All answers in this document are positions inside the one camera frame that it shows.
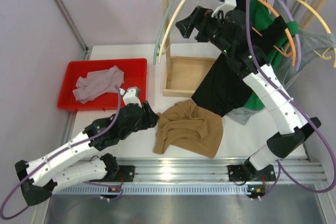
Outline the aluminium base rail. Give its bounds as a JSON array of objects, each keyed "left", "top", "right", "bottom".
[{"left": 55, "top": 158, "right": 327, "bottom": 195}]

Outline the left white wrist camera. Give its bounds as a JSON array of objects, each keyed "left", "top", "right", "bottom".
[{"left": 119, "top": 87, "right": 141, "bottom": 106}]

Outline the grey tank top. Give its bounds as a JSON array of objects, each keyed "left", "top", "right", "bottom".
[{"left": 227, "top": 0, "right": 335, "bottom": 125}]

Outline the tan tank top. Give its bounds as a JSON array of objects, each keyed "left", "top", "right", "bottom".
[{"left": 153, "top": 100, "right": 224, "bottom": 158}]

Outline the wooden clothes rack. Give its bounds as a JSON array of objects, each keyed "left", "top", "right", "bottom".
[{"left": 160, "top": 0, "right": 336, "bottom": 98}]

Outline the purple hanger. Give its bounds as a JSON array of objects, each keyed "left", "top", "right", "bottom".
[{"left": 264, "top": 0, "right": 302, "bottom": 71}]

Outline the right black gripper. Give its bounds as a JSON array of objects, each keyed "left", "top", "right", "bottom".
[{"left": 175, "top": 6, "right": 233, "bottom": 56}]

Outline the red plastic bin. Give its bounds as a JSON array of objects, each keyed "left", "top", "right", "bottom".
[{"left": 57, "top": 58, "right": 148, "bottom": 112}]

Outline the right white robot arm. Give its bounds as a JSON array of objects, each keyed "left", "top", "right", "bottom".
[{"left": 176, "top": 6, "right": 321, "bottom": 182}]

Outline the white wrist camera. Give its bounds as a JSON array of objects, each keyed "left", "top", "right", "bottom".
[
  {"left": 119, "top": 87, "right": 141, "bottom": 106},
  {"left": 212, "top": 0, "right": 237, "bottom": 17}
]

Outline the mint green hanger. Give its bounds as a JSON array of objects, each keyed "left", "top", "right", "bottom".
[{"left": 152, "top": 0, "right": 175, "bottom": 65}]

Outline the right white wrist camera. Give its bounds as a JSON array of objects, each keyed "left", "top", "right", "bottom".
[{"left": 212, "top": 0, "right": 237, "bottom": 17}]

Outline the green tank top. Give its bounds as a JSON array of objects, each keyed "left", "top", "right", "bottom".
[{"left": 244, "top": 0, "right": 299, "bottom": 111}]

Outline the cream hanger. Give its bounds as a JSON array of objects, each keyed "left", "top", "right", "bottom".
[{"left": 157, "top": 0, "right": 206, "bottom": 64}]

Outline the orange hanger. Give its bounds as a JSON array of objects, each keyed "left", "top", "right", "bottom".
[{"left": 248, "top": 0, "right": 297, "bottom": 67}]

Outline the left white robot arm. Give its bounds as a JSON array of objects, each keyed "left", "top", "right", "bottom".
[{"left": 15, "top": 101, "right": 159, "bottom": 206}]

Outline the pale pink garment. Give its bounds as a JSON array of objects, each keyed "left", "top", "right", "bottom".
[{"left": 72, "top": 66, "right": 124, "bottom": 104}]

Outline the black tank top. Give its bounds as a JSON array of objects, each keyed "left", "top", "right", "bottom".
[{"left": 192, "top": 16, "right": 287, "bottom": 116}]

